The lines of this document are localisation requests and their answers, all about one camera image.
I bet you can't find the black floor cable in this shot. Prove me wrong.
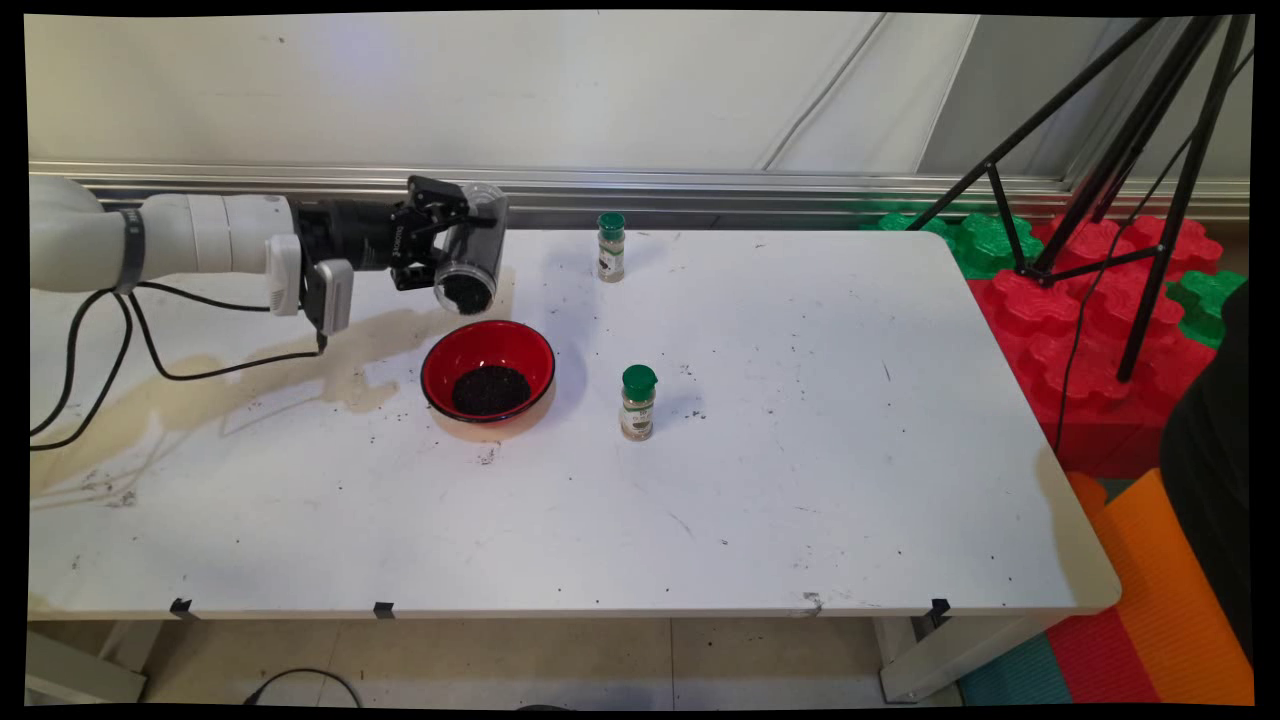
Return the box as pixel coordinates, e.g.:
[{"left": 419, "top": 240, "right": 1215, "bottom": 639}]
[{"left": 243, "top": 668, "right": 361, "bottom": 707}]

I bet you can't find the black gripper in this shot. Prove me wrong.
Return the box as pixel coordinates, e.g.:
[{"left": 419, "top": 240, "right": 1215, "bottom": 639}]
[{"left": 292, "top": 175, "right": 472, "bottom": 294}]

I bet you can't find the large green foam block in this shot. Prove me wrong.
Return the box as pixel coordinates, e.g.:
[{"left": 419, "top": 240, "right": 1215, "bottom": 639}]
[{"left": 860, "top": 210, "right": 1046, "bottom": 281}]

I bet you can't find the orange foam mat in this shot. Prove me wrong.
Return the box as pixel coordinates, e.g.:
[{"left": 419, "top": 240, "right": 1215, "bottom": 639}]
[{"left": 1065, "top": 468, "right": 1256, "bottom": 706}]

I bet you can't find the black tripod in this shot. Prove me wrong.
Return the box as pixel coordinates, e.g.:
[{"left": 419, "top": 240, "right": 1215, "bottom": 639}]
[{"left": 905, "top": 15, "right": 1253, "bottom": 383}]

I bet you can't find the aluminium rail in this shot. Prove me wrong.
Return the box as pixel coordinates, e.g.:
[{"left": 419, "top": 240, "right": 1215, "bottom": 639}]
[{"left": 30, "top": 160, "right": 1251, "bottom": 229}]

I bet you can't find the small green foam block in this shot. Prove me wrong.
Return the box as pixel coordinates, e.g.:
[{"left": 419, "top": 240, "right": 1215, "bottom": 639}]
[{"left": 1165, "top": 268, "right": 1247, "bottom": 347}]

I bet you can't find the red bowl with black rim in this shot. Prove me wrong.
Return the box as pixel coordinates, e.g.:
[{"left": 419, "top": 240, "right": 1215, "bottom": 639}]
[{"left": 420, "top": 319, "right": 558, "bottom": 429}]

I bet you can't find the red foam block stack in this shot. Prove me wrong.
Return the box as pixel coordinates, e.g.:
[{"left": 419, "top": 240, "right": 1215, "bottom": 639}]
[{"left": 965, "top": 212, "right": 1226, "bottom": 479}]

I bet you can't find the teal foam mat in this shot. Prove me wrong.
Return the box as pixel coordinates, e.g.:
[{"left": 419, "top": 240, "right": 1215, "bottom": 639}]
[{"left": 958, "top": 632, "right": 1073, "bottom": 707}]

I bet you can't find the black seeds pile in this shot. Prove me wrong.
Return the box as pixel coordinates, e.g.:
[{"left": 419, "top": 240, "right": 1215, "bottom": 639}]
[{"left": 451, "top": 365, "right": 533, "bottom": 418}]

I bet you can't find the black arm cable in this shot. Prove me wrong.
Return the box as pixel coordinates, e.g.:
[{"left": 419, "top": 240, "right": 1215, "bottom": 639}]
[{"left": 30, "top": 280, "right": 331, "bottom": 451}]

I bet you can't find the green cap spice bottle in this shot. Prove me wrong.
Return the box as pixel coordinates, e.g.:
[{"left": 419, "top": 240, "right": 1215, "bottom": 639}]
[
  {"left": 619, "top": 364, "right": 659, "bottom": 442},
  {"left": 597, "top": 211, "right": 627, "bottom": 283}
]

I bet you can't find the white table leg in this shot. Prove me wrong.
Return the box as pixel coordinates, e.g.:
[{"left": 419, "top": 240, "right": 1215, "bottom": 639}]
[
  {"left": 878, "top": 612, "right": 1051, "bottom": 703},
  {"left": 25, "top": 620, "right": 166, "bottom": 703}
]

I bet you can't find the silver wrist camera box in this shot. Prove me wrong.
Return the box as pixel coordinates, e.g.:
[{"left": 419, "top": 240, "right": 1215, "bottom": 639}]
[{"left": 303, "top": 258, "right": 355, "bottom": 337}]

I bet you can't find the clear jar with black seeds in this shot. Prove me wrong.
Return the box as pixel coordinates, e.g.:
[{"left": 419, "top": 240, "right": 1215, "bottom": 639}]
[{"left": 432, "top": 181, "right": 509, "bottom": 317}]

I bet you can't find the dark figure in black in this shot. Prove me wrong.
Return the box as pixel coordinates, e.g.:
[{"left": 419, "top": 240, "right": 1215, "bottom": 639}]
[{"left": 1160, "top": 285, "right": 1253, "bottom": 661}]

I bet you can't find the red foam mat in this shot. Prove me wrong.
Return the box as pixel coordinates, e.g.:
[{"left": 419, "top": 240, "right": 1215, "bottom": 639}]
[{"left": 1045, "top": 605, "right": 1161, "bottom": 706}]

